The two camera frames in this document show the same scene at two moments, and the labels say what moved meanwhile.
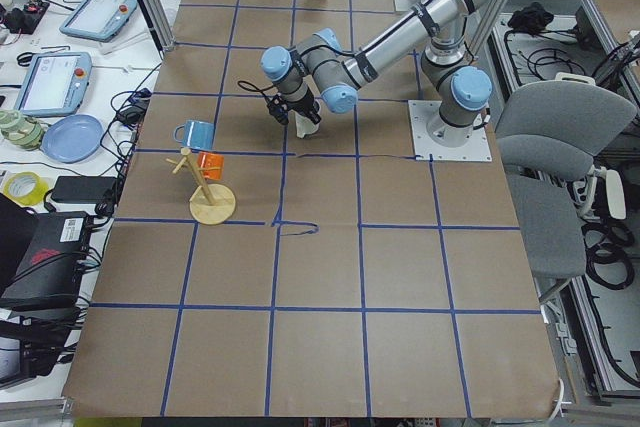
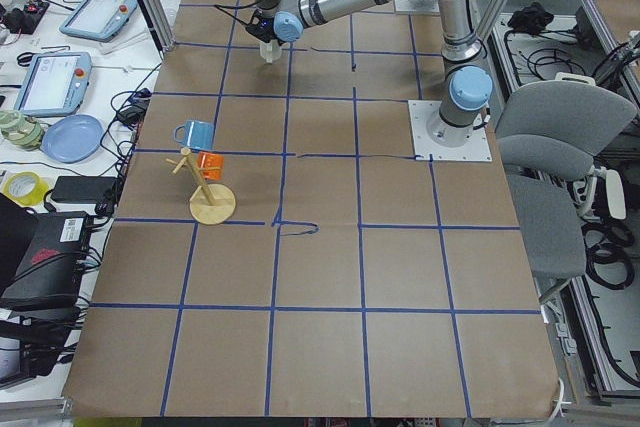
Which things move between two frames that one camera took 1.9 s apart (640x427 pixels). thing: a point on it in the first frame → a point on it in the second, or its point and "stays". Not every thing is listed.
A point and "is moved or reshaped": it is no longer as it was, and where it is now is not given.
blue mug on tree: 197,135 stays
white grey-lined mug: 304,126 is moved or reshaped
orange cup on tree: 211,160 stays
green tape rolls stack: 20,131 stays
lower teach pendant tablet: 54,84 stays
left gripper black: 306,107 → 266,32
